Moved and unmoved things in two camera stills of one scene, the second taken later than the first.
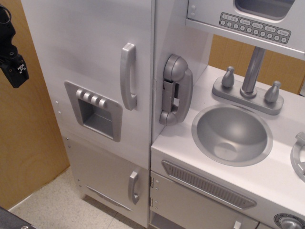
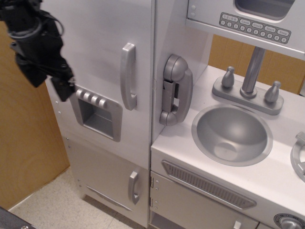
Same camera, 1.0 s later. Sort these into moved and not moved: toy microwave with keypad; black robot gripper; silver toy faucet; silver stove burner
Moved: black robot gripper
Not moved: silver toy faucet; silver stove burner; toy microwave with keypad
